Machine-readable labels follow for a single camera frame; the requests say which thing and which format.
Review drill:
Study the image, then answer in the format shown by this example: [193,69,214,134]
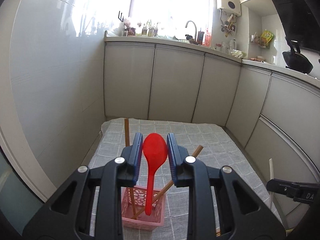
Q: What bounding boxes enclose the white kitchen cabinets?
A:
[103,36,320,225]

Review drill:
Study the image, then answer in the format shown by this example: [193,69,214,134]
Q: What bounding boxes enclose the red bottle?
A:
[204,29,212,47]

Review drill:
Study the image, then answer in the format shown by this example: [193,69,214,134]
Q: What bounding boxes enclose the grey checked tablecloth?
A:
[86,117,283,240]

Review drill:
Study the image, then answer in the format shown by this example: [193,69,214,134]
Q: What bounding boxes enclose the pink perforated utensil basket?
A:
[121,186,167,231]

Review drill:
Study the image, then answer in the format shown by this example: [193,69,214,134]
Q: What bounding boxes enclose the chrome kitchen faucet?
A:
[185,20,198,41]

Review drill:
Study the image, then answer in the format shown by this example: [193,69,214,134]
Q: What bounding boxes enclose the black range hood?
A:
[272,0,319,53]

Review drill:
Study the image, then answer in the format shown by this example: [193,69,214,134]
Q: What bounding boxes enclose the wooden chopstick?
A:
[124,118,137,215]
[132,145,203,219]

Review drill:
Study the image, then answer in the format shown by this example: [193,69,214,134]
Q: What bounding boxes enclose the white plastic spoon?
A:
[269,158,274,210]

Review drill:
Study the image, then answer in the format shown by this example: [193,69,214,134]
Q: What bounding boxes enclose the black wok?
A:
[282,37,313,74]

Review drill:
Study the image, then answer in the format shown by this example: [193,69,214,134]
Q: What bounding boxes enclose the yellow snack bag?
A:
[260,29,274,48]

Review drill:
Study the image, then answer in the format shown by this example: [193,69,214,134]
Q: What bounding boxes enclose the red plastic spoon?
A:
[143,133,168,216]

